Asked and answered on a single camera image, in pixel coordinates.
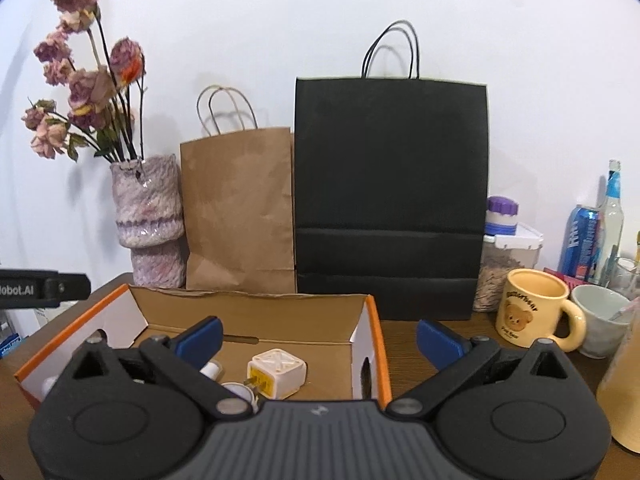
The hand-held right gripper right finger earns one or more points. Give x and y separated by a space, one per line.
440 342

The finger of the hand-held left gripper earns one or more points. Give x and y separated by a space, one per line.
70 287

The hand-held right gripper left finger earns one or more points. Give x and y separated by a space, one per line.
200 337

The large white bottle cap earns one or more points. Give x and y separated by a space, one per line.
234 391

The red cardboard box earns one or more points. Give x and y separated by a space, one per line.
280 330

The cream charger plug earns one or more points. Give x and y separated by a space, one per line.
280 367

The blue cardboard boxes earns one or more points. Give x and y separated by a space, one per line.
9 345

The clear oat container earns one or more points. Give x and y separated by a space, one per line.
492 275

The yellow bear mug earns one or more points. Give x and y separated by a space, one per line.
525 310

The pink mottled vase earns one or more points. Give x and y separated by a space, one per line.
145 210

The brown paper bag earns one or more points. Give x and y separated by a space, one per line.
235 210

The red flat packet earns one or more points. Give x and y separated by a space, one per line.
562 275

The purple lid jar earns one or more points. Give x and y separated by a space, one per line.
502 215

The black paper bag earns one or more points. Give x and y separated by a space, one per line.
390 185

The blue drink can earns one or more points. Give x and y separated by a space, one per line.
580 245

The yellow thermos jug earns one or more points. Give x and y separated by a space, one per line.
625 400

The clear glass cup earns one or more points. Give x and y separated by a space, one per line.
625 280

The dried rose bouquet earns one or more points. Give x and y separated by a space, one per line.
90 85

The clear glass bottle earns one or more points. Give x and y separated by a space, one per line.
612 220

